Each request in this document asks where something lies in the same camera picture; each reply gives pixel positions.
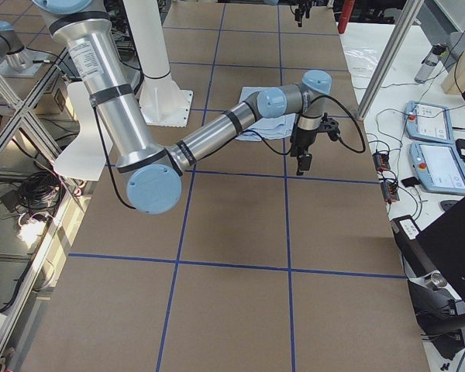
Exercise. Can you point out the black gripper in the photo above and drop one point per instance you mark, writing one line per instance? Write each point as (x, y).
(302, 140)
(300, 8)

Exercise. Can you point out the light blue button-up shirt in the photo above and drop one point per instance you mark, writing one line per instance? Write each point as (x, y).
(276, 128)

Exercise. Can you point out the red cylinder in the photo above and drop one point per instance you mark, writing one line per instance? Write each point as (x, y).
(345, 15)

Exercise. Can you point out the clear plastic bag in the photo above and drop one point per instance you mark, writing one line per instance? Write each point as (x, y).
(361, 61)

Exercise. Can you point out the upper teach pendant tablet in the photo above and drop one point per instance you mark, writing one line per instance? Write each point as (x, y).
(428, 122)

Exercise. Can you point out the teach pendant tablet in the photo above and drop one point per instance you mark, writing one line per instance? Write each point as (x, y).
(428, 122)
(438, 167)

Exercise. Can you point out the lower teach pendant tablet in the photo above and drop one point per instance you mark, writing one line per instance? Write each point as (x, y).
(438, 167)

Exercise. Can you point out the clear water bottle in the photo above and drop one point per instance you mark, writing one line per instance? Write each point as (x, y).
(429, 62)

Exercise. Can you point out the white curved sheet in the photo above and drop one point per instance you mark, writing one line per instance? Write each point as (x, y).
(84, 157)

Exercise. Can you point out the aluminium frame post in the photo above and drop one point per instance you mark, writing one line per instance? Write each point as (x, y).
(396, 39)

